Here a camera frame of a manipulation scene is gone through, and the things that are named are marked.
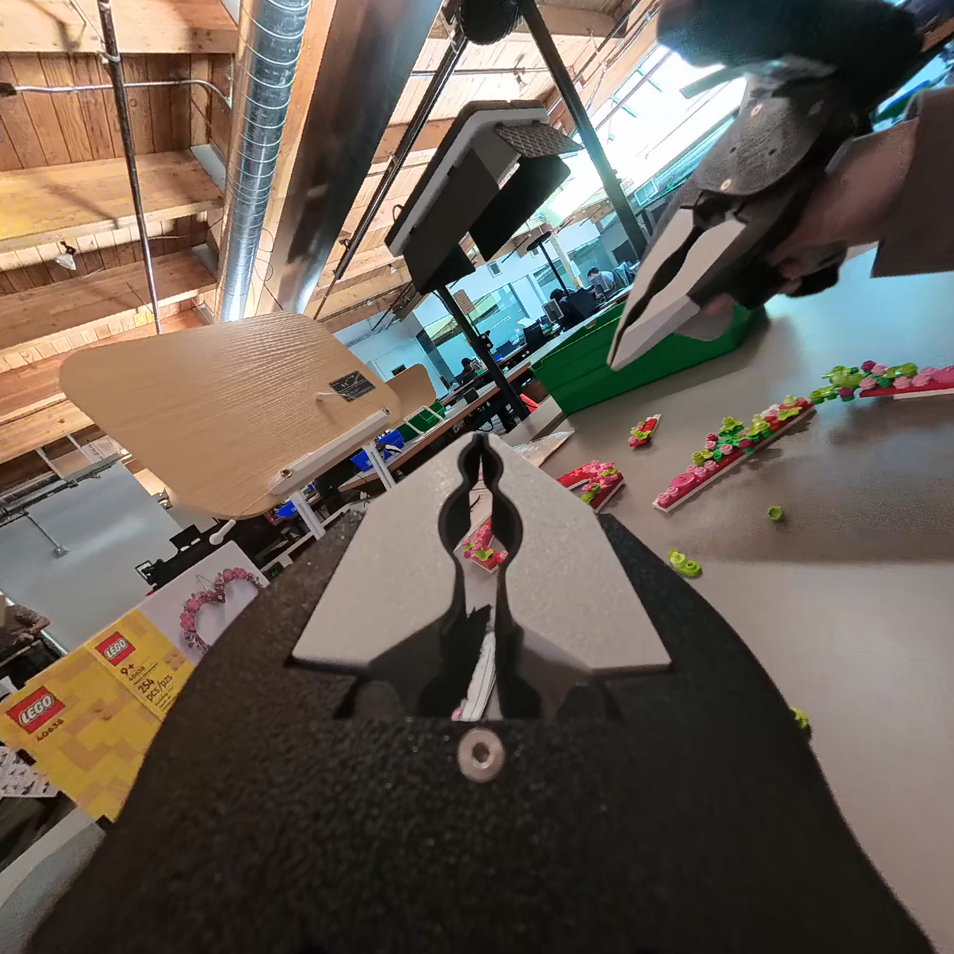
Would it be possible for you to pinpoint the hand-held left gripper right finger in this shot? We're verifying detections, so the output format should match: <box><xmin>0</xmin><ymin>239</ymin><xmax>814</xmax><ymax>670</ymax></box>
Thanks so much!
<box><xmin>484</xmin><ymin>434</ymin><xmax>673</xmax><ymax>720</ymax></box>

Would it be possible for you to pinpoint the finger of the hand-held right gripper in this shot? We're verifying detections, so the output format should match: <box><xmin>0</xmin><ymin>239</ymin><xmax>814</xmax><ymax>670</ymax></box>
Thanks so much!
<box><xmin>669</xmin><ymin>295</ymin><xmax>737</xmax><ymax>341</ymax></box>
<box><xmin>607</xmin><ymin>207</ymin><xmax>748</xmax><ymax>371</ymax></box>

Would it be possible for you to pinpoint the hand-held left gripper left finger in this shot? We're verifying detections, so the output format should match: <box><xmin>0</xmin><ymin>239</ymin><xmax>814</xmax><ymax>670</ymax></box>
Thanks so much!
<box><xmin>291</xmin><ymin>434</ymin><xmax>494</xmax><ymax>720</ymax></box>

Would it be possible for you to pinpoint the person's right forearm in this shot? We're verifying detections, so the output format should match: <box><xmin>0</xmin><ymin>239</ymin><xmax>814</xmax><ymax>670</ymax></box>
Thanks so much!
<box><xmin>868</xmin><ymin>85</ymin><xmax>954</xmax><ymax>278</ymax></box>

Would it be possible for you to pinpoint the yellow lego box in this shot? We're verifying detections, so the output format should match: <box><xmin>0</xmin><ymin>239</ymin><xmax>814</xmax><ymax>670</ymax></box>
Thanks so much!
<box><xmin>0</xmin><ymin>540</ymin><xmax>269</xmax><ymax>821</ymax></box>

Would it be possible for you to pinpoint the person's right hand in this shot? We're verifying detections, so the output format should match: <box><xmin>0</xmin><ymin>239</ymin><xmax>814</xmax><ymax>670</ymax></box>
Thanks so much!
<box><xmin>770</xmin><ymin>140</ymin><xmax>893</xmax><ymax>280</ymax></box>

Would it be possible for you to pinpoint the green plastic bin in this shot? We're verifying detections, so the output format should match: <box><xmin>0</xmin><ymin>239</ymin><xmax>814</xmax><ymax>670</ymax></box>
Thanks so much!
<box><xmin>531</xmin><ymin>298</ymin><xmax>769</xmax><ymax>416</ymax></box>

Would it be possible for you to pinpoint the long red flowered brick strip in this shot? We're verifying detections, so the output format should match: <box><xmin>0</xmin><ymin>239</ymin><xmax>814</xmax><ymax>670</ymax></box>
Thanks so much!
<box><xmin>653</xmin><ymin>395</ymin><xmax>817</xmax><ymax>514</ymax></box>

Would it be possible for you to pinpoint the clear plastic bag with papers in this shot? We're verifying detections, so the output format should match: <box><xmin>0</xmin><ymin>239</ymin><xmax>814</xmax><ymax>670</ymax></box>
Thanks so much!
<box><xmin>514</xmin><ymin>431</ymin><xmax>576</xmax><ymax>467</ymax></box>

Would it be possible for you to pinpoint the black light stand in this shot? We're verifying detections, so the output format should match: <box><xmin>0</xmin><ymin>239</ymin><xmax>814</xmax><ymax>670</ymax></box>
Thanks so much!
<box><xmin>432</xmin><ymin>287</ymin><xmax>530</xmax><ymax>433</ymax></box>

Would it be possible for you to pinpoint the black white light panel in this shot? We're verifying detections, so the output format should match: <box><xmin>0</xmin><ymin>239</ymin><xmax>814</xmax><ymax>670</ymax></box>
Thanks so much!
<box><xmin>384</xmin><ymin>99</ymin><xmax>584</xmax><ymax>295</ymax></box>

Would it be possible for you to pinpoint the light wooden board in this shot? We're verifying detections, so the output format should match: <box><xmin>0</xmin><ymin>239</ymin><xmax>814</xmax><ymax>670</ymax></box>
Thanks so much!
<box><xmin>58</xmin><ymin>312</ymin><xmax>437</xmax><ymax>519</ymax></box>

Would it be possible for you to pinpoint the metal threaded rod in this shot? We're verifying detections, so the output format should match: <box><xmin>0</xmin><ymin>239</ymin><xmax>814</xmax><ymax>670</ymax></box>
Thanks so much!
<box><xmin>97</xmin><ymin>0</ymin><xmax>165</xmax><ymax>336</ymax></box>

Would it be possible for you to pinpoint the white board bracket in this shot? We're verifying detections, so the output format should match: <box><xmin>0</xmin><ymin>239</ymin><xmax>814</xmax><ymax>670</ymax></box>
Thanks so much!
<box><xmin>267</xmin><ymin>408</ymin><xmax>392</xmax><ymax>496</ymax></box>

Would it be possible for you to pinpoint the black metal frame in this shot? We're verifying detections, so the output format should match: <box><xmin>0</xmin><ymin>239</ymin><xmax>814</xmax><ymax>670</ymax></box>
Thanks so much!
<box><xmin>518</xmin><ymin>0</ymin><xmax>649</xmax><ymax>262</ymax></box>

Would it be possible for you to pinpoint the silver ventilation duct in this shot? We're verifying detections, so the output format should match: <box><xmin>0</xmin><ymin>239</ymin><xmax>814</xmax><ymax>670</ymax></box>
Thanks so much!
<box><xmin>216</xmin><ymin>0</ymin><xmax>314</xmax><ymax>321</ymax></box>

